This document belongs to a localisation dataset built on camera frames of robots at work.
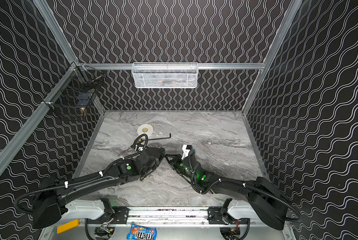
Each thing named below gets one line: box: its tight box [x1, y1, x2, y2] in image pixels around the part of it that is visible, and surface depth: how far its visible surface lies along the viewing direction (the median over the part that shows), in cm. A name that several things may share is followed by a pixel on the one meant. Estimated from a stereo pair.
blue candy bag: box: [126, 223, 158, 240], surface depth 70 cm
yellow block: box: [57, 219, 80, 234], surface depth 72 cm
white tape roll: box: [137, 123, 154, 137], surface depth 112 cm
